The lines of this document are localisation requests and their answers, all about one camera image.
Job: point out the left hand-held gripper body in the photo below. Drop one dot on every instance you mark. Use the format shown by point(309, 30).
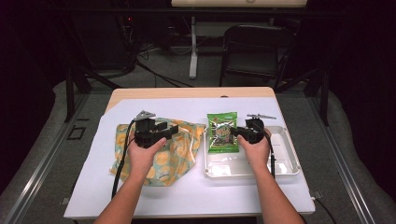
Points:
point(144, 133)

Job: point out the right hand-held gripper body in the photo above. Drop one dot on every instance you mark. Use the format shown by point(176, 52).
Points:
point(255, 130)

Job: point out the green snack packet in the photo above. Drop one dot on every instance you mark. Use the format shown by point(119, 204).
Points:
point(222, 140)

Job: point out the orange print cloth bag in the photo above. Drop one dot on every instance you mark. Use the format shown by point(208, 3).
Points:
point(177, 155)

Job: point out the white plastic tray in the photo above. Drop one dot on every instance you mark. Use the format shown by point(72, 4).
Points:
point(283, 155)

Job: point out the person's right hand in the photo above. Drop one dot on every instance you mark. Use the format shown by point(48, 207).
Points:
point(257, 154)

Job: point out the person's left hand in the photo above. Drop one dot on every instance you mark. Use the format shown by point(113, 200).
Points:
point(144, 161)

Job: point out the wooden table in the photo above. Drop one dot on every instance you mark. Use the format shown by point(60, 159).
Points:
point(186, 92)

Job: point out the black folding chair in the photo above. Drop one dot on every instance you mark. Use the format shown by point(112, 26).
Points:
point(258, 62)

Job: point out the black metal stand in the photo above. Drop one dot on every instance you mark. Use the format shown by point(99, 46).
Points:
point(324, 99)
point(70, 93)

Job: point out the white desk leg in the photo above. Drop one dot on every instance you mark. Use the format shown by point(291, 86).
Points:
point(193, 56)

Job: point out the aluminium floor rail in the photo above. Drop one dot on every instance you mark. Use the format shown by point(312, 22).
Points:
point(342, 168)
point(43, 165)

